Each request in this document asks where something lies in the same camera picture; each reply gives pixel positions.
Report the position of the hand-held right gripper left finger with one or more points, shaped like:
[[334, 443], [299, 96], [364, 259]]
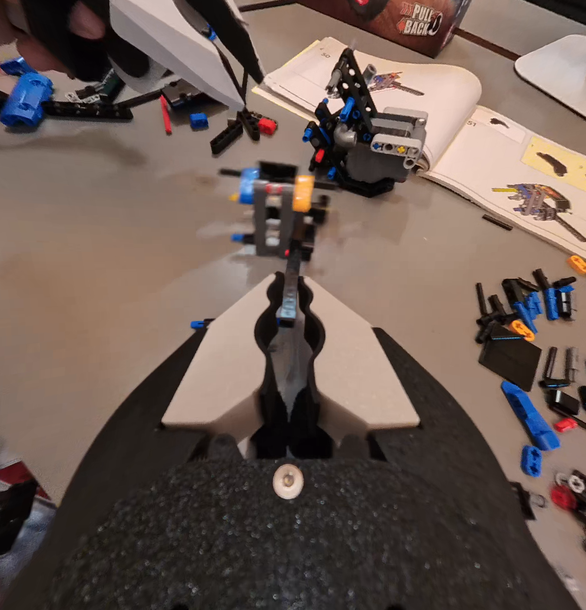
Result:
[[216, 376]]

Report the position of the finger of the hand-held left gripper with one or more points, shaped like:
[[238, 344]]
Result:
[[169, 43], [233, 12]]

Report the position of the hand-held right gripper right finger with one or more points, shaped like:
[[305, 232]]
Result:
[[359, 376]]

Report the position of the blue lego pin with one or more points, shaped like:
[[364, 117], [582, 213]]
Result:
[[200, 324], [210, 32]]

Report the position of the lego frame sub-assembly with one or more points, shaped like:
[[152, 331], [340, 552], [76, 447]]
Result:
[[273, 209]]

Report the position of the lego instruction booklet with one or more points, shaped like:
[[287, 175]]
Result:
[[445, 86]]

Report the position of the scatter of large lego parts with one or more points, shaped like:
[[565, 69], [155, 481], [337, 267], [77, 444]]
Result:
[[88, 110]]

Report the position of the red lego axle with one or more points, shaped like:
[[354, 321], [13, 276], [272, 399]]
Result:
[[166, 114]]

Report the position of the blue lego cylinder piece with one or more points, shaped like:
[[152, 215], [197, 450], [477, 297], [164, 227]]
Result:
[[26, 100]]

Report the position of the black square lego panel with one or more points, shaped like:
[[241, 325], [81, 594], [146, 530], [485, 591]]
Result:
[[509, 360]]

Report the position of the orange lego connector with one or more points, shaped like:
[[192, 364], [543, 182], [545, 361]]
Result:
[[522, 330]]

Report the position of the lego set box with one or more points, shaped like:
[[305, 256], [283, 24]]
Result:
[[416, 24]]

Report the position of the lego chassis with grey motor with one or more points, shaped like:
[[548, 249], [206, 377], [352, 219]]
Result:
[[388, 143]]

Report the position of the pile of small lego pins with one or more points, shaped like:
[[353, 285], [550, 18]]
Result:
[[550, 302]]

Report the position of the person's left hand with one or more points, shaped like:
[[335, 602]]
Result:
[[31, 52]]

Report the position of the white tray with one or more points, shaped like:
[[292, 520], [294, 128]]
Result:
[[559, 71]]

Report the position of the blue lego bracket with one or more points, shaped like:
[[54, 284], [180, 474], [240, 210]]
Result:
[[531, 419]]

